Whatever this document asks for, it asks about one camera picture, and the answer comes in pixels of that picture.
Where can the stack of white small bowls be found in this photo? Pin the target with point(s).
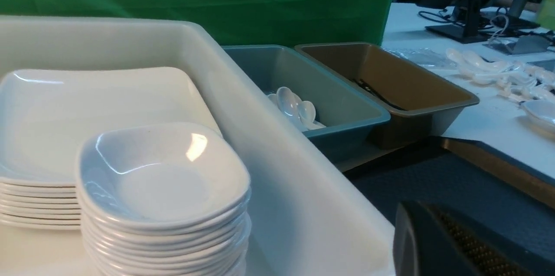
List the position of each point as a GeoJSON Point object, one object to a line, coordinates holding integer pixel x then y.
{"type": "Point", "coordinates": [163, 200]}

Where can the spare white bowl on table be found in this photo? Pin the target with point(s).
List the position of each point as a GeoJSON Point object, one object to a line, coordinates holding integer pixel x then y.
{"type": "Point", "coordinates": [541, 114]}

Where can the brown plastic bin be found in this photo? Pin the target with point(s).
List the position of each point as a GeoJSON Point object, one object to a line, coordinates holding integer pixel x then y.
{"type": "Point", "coordinates": [432, 103]}

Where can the large white plastic tub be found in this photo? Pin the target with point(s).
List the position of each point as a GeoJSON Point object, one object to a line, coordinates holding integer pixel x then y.
{"type": "Point", "coordinates": [307, 218]}

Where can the stack of white rectangular plates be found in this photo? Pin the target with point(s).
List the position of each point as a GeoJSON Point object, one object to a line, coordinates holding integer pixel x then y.
{"type": "Point", "coordinates": [47, 115]}

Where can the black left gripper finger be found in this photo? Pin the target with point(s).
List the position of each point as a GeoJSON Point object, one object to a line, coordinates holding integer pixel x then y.
{"type": "Point", "coordinates": [435, 240]}

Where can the blue plastic bin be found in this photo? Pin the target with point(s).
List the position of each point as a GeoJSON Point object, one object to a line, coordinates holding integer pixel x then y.
{"type": "Point", "coordinates": [348, 116]}

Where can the white spoon right in bin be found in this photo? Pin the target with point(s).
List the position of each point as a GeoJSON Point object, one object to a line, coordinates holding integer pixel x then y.
{"type": "Point", "coordinates": [308, 114]}

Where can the pile of black chopsticks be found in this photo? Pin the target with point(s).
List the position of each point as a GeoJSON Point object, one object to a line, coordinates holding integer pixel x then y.
{"type": "Point", "coordinates": [368, 88]}

